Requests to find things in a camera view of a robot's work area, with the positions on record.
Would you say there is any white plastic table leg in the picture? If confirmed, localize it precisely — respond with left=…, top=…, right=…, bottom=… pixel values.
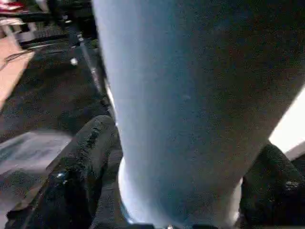
left=91, top=0, right=305, bottom=227

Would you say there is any white upturned plastic table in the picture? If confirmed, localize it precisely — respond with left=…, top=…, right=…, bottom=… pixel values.
left=268, top=88, right=305, bottom=161

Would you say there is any black floor cable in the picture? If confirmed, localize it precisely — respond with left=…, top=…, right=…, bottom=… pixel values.
left=0, top=51, right=34, bottom=70

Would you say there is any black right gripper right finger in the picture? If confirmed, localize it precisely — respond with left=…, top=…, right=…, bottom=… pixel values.
left=239, top=144, right=305, bottom=229

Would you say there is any white plastic stool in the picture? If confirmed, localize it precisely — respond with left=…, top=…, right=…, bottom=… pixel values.
left=0, top=18, right=24, bottom=47

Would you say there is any black glossy mat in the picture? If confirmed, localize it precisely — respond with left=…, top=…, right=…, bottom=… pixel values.
left=0, top=31, right=124, bottom=229

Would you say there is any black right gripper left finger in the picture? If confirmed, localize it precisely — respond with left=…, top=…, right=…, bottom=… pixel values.
left=7, top=114, right=120, bottom=229

